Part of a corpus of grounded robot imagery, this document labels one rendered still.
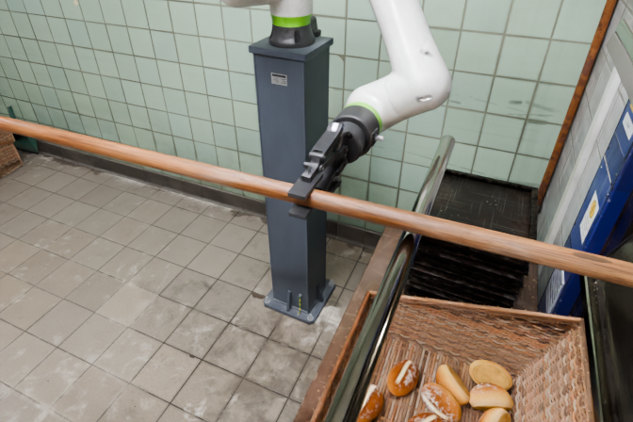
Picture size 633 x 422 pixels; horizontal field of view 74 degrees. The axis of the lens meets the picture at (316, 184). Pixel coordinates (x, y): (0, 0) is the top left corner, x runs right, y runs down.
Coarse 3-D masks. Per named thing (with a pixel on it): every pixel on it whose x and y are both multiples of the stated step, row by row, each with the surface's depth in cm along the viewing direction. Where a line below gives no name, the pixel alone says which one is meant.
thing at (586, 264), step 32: (0, 128) 88; (32, 128) 84; (128, 160) 77; (160, 160) 74; (192, 160) 73; (256, 192) 69; (320, 192) 65; (384, 224) 62; (416, 224) 60; (448, 224) 59; (512, 256) 56; (544, 256) 55; (576, 256) 54
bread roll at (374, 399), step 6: (372, 384) 100; (372, 390) 98; (378, 390) 99; (366, 396) 97; (372, 396) 96; (378, 396) 97; (366, 402) 95; (372, 402) 96; (378, 402) 97; (366, 408) 95; (372, 408) 95; (378, 408) 96; (360, 414) 95; (366, 414) 95; (372, 414) 95; (360, 420) 95; (366, 420) 95
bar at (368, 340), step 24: (432, 168) 78; (432, 192) 72; (408, 240) 61; (408, 264) 58; (384, 288) 54; (384, 312) 51; (360, 336) 49; (384, 336) 49; (360, 360) 45; (360, 384) 43; (336, 408) 41; (360, 408) 42
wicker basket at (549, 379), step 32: (416, 320) 109; (448, 320) 104; (480, 320) 100; (544, 320) 92; (576, 320) 89; (416, 352) 112; (448, 352) 110; (480, 352) 106; (512, 352) 101; (544, 352) 97; (576, 352) 85; (384, 384) 105; (512, 384) 104; (544, 384) 91; (576, 384) 80; (320, 416) 85; (384, 416) 98; (512, 416) 97; (544, 416) 86; (576, 416) 76
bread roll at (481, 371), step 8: (480, 360) 104; (472, 368) 103; (480, 368) 102; (488, 368) 102; (496, 368) 101; (504, 368) 102; (472, 376) 103; (480, 376) 102; (488, 376) 102; (496, 376) 101; (504, 376) 101; (496, 384) 101; (504, 384) 100
